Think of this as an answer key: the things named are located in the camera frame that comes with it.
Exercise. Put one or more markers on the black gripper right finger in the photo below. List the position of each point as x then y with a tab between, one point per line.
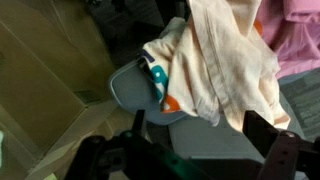
259	132

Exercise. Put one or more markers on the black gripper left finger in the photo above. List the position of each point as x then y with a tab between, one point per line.
139	124

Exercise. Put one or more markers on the peach printed shirt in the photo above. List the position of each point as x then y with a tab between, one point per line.
215	64

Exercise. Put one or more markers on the pink shirt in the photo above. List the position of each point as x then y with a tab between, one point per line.
291	28

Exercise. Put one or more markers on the large cardboard box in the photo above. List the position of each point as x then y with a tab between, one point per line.
54	69

